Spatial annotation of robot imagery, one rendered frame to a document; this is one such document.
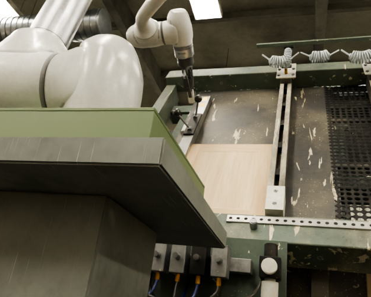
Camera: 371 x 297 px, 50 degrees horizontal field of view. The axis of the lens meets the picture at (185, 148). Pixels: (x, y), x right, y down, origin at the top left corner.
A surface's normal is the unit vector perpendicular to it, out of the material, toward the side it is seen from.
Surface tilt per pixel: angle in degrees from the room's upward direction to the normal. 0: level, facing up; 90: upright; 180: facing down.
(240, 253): 90
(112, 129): 90
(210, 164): 58
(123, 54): 80
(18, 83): 119
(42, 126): 90
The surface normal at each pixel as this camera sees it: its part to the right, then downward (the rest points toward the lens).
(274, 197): -0.15, -0.84
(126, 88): 0.72, -0.17
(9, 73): -0.15, -0.18
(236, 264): -0.26, -0.42
